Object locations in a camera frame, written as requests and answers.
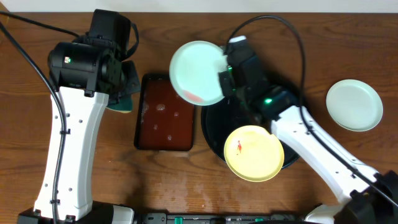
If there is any green yellow sponge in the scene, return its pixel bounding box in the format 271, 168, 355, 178
106, 95, 133, 113

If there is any light green plate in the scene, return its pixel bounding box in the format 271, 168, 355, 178
169, 40, 228, 106
326, 79, 384, 132

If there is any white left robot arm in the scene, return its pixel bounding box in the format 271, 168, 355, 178
17, 9, 141, 223

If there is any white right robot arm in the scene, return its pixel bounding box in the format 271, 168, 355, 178
220, 36, 397, 223

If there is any round black tray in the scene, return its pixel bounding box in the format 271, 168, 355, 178
200, 93, 301, 170

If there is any rectangular tray of red water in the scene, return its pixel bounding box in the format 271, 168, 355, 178
134, 73, 195, 152

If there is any yellow plate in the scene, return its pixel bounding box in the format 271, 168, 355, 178
224, 125, 284, 182

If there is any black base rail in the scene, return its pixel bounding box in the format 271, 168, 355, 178
132, 213, 305, 224

